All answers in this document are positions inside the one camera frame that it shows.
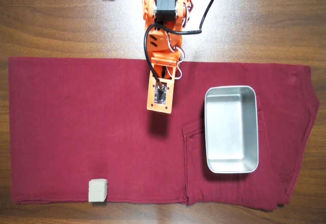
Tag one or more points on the beige foam cube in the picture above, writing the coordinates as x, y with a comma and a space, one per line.
97, 190

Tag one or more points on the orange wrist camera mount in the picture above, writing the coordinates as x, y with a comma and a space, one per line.
152, 99

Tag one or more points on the dark red cloth trousers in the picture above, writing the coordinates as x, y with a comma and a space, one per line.
76, 122

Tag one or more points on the rectangular metal tray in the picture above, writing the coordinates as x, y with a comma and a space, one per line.
230, 129

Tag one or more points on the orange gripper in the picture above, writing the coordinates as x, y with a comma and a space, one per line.
166, 74

